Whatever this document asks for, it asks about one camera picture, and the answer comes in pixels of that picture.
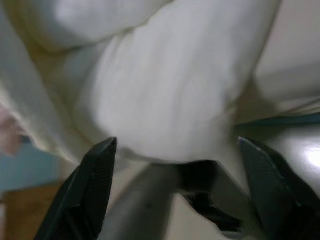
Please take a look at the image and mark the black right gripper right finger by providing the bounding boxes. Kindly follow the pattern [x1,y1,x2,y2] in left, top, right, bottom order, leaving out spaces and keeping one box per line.
[238,136,320,240]

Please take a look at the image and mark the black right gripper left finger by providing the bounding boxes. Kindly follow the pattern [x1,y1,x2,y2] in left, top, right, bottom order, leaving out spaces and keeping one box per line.
[34,136,118,240]

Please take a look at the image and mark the cream cartoon print comforter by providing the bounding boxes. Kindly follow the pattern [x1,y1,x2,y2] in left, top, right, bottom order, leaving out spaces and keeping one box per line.
[0,0,283,166]

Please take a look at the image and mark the teal bed base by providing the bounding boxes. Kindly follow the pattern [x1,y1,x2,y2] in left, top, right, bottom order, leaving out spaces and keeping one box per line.
[234,114,320,127]

